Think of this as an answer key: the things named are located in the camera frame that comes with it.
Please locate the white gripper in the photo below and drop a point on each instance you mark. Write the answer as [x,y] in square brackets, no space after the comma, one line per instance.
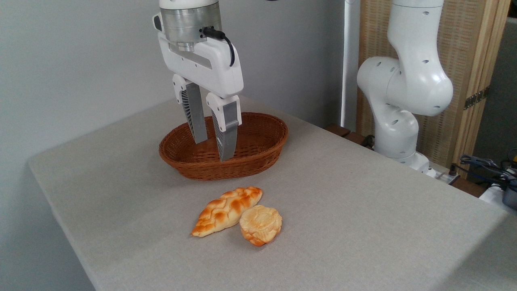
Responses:
[214,68]

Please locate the round bread bun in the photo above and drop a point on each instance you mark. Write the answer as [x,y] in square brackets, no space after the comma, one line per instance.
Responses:
[260,224]

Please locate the brown wicker basket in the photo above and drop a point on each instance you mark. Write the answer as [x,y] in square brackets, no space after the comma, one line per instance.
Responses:
[258,145]

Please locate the braided bread loaf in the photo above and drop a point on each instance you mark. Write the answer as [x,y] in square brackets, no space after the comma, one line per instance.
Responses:
[226,210]

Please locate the brown wooden block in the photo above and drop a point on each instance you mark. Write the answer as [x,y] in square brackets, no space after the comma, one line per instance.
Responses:
[338,130]

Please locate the white vertical pole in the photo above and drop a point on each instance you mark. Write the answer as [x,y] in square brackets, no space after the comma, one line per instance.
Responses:
[350,60]

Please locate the brass screen hinge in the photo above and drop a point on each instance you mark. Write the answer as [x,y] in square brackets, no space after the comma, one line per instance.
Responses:
[476,98]

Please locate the grey box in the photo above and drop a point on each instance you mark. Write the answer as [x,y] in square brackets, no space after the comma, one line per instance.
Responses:
[511,199]

